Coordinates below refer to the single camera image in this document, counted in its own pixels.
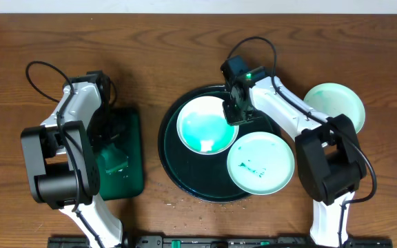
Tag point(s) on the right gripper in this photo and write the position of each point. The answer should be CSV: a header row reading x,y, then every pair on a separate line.
x,y
231,118

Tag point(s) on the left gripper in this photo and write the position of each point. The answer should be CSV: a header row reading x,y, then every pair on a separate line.
x,y
114,138

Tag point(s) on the green scouring sponge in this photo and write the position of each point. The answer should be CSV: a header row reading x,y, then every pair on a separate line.
x,y
111,159

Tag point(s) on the white plate with green stain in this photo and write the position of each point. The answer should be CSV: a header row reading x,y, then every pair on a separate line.
x,y
202,127

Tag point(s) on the mint plate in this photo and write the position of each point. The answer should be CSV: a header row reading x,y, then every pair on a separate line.
x,y
334,99
260,163

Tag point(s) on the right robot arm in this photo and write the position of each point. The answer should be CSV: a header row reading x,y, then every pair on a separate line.
x,y
324,127

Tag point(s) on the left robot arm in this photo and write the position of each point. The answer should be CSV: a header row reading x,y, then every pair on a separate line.
x,y
60,161

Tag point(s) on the mint plate front on tray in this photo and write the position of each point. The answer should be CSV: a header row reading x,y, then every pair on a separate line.
x,y
260,163

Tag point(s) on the rectangular dark green tray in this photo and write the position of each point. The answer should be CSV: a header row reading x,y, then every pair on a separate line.
x,y
130,182

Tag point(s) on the round dark green tray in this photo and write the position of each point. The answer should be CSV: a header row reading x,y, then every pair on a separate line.
x,y
202,176

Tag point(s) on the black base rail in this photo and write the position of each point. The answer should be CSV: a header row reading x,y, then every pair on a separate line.
x,y
161,242

